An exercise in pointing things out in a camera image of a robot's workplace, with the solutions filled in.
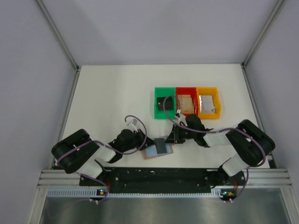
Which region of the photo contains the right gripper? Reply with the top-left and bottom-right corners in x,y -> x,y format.
164,124 -> 196,144

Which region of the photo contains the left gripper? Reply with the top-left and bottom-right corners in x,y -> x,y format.
122,128 -> 157,153

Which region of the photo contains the brown leather card holder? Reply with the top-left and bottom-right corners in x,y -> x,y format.
142,136 -> 173,160

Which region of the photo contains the black credit card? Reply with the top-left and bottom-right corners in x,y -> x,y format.
155,138 -> 167,154

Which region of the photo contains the red plastic bin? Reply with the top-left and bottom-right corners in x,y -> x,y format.
176,87 -> 199,116

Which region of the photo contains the green plastic bin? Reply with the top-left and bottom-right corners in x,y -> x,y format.
154,87 -> 177,119

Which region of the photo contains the yellow plastic bin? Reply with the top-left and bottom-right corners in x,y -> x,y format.
196,87 -> 221,119

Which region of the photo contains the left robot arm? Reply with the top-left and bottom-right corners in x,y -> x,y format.
51,115 -> 155,185

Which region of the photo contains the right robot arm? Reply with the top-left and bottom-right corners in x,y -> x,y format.
166,113 -> 276,185

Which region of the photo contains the gold cards stack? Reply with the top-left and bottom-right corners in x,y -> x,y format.
178,95 -> 194,114

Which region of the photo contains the black cards stack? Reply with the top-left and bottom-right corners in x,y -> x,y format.
156,97 -> 174,111

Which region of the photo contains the silver cards stack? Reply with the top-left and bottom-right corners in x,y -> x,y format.
199,95 -> 215,114

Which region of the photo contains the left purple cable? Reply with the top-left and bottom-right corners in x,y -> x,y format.
57,114 -> 148,203

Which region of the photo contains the purple cable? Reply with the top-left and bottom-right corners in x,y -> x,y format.
57,114 -> 148,203
163,95 -> 267,203

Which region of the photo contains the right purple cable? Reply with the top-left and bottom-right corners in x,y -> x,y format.
163,95 -> 267,203

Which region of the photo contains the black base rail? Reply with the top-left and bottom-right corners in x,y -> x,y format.
79,166 -> 234,194

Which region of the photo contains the grey cable duct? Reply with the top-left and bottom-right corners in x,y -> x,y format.
47,189 -> 223,198

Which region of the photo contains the aluminium frame profile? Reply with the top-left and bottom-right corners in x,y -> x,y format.
35,0 -> 81,70

